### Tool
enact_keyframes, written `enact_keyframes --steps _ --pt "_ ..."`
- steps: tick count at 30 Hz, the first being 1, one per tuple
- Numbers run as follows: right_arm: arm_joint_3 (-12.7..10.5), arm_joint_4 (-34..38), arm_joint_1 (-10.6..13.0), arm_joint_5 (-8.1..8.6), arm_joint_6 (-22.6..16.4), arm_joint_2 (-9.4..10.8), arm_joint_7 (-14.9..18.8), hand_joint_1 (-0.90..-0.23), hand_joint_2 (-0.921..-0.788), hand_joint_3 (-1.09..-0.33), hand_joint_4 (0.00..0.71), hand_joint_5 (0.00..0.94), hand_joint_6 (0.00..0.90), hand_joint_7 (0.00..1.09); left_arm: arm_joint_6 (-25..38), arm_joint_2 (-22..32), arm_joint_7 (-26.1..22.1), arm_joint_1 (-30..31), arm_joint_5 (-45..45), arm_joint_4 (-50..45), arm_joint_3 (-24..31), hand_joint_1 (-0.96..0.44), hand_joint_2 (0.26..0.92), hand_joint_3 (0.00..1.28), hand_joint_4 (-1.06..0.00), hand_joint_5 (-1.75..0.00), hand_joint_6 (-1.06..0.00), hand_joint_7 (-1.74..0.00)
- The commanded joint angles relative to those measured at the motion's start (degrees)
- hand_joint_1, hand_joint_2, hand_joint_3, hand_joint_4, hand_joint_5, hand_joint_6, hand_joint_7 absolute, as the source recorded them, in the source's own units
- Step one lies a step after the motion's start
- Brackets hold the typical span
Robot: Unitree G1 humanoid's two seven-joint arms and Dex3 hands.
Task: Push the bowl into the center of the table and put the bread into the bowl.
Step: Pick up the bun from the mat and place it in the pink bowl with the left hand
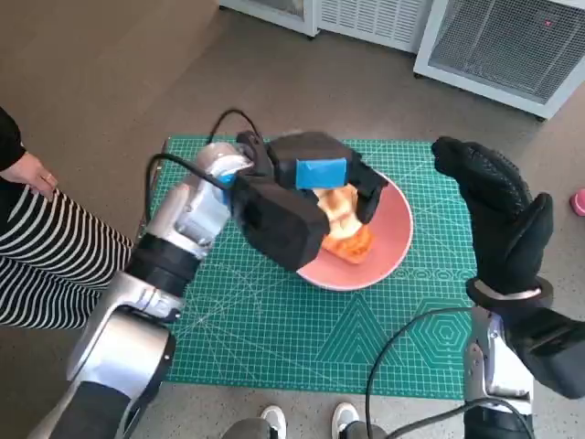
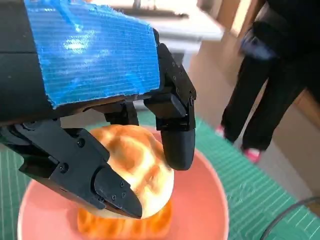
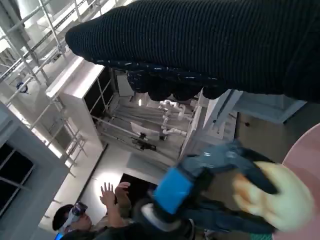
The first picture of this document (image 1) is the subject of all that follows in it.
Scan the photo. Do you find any narrow white cabinet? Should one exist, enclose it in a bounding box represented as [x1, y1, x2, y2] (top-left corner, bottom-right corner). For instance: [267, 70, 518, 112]
[218, 0, 321, 37]

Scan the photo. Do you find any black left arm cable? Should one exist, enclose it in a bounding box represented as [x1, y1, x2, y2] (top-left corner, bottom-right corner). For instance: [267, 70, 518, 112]
[144, 153, 239, 230]

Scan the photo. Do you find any white cabinet with mesh panel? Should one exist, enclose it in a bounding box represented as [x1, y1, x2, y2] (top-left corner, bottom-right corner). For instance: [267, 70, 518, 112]
[412, 0, 585, 121]

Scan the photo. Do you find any person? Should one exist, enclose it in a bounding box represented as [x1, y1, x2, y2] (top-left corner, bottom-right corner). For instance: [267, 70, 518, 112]
[0, 107, 136, 330]

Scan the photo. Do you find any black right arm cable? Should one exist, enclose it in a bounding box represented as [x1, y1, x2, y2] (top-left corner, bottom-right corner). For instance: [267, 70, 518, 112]
[364, 305, 536, 439]

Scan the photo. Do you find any round tan toy bread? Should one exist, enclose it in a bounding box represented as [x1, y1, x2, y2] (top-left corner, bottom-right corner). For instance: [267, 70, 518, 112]
[314, 184, 362, 241]

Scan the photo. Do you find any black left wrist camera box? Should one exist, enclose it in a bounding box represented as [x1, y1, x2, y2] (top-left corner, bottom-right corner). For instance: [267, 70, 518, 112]
[232, 176, 330, 272]

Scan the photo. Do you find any oblong orange striped toy bread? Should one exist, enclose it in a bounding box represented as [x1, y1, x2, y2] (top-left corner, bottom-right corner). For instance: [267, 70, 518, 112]
[321, 226, 377, 265]

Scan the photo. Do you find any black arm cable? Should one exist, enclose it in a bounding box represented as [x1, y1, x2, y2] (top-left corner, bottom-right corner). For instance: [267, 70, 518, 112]
[144, 153, 239, 230]
[364, 305, 536, 439]

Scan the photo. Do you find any black left wrist cable loop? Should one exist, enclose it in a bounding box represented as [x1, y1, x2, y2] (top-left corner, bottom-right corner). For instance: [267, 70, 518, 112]
[208, 108, 262, 144]

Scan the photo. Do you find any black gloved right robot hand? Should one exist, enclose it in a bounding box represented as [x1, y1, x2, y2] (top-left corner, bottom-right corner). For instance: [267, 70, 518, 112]
[431, 135, 555, 298]

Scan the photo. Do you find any white cabinet with louvre grille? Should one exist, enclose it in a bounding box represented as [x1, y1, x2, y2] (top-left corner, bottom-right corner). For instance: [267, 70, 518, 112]
[314, 0, 435, 55]

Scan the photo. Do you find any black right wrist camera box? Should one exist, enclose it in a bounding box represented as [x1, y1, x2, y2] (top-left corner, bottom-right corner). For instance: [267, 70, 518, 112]
[502, 305, 585, 400]

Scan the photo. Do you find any green cutting mat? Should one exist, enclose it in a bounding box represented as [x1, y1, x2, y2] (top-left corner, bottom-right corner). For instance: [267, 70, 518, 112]
[162, 134, 479, 402]

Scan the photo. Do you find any person's hand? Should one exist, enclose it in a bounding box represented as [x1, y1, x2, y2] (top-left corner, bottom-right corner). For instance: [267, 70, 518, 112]
[0, 153, 59, 200]

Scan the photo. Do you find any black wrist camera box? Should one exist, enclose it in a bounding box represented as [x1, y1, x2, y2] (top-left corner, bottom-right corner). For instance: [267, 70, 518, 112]
[232, 176, 330, 272]
[502, 305, 585, 400]

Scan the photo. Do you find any pink bowl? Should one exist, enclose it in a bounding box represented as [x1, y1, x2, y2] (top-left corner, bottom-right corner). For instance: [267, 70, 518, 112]
[295, 171, 415, 293]

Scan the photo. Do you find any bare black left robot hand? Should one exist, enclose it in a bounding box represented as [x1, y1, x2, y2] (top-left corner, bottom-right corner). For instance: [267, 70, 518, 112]
[267, 131, 389, 226]

